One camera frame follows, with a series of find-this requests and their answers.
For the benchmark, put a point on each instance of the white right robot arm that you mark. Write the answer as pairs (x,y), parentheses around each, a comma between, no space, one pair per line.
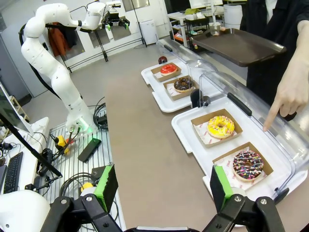
(21,210)

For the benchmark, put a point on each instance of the brown cardboard donut tray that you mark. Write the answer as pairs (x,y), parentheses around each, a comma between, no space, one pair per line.
(169,93)
(177,72)
(265,157)
(200,120)

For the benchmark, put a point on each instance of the orange jacket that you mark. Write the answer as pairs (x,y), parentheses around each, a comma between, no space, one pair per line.
(56,41)

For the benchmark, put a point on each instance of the computer monitor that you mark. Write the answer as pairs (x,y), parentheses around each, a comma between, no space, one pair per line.
(12,111)

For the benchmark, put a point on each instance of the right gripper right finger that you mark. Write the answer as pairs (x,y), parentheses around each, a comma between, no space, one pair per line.
(241,215)

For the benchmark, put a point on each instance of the black tripod stand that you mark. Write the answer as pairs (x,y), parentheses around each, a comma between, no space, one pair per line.
(101,46)

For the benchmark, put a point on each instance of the plain chocolate donut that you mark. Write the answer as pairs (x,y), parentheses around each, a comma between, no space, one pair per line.
(183,85)

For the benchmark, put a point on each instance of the yellow sprinkled donut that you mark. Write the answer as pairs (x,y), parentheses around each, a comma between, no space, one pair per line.
(220,127)

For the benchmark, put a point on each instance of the white desk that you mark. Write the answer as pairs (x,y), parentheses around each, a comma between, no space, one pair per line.
(29,159)

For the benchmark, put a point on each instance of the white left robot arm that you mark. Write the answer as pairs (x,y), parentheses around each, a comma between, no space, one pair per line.
(55,72)

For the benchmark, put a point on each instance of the person's left hand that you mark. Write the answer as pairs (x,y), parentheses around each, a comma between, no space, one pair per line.
(292,89)

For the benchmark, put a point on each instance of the grooved aluminium base plate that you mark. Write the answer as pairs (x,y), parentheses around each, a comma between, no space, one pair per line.
(72,166)

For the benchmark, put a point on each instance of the white printed paper liner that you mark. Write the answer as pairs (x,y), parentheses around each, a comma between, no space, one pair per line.
(172,90)
(158,75)
(205,135)
(228,166)

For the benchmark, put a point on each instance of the wooden stool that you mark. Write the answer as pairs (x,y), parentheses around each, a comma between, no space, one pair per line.
(19,108)

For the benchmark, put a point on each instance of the black camera pole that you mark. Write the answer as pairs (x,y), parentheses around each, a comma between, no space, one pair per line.
(31,149)

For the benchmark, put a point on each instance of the chocolate donut with coloured sprinkles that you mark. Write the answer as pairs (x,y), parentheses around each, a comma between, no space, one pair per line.
(248,166)

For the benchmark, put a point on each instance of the dark brown serving tray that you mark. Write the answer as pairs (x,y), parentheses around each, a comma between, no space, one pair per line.
(236,47)

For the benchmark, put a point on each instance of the person's left forearm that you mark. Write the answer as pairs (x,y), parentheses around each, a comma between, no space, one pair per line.
(300,41)

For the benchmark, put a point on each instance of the white cylindrical bin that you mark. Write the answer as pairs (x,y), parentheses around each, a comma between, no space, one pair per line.
(232,15)

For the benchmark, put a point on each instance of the person in black shirt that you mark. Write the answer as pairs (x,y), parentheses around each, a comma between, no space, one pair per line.
(263,36)

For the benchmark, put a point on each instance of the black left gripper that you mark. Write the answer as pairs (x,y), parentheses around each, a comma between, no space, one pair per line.
(113,17)

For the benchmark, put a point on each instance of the yellow emergency stop button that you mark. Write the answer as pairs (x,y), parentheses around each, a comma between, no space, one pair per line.
(87,186)
(61,142)

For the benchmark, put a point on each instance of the black keyboard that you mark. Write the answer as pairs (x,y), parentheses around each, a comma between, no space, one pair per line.
(13,172)

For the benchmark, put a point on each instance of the clear plastic display cover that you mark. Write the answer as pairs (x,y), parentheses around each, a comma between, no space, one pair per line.
(193,61)
(272,125)

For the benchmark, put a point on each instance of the black rectangular box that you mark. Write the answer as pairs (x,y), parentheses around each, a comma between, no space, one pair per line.
(89,149)

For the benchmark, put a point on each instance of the person's right hand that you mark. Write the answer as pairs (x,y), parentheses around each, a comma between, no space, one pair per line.
(222,29)

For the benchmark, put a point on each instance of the white background table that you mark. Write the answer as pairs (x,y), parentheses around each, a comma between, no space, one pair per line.
(183,18)

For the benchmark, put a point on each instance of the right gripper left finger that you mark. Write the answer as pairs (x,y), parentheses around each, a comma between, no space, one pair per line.
(101,217)

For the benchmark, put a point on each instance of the red glazed donut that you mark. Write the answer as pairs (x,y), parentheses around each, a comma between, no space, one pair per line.
(168,69)

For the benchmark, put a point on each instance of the white display tray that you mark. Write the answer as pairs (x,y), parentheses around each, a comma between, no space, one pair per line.
(190,135)
(166,101)

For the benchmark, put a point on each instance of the white floor appliance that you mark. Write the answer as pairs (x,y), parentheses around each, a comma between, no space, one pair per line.
(148,32)

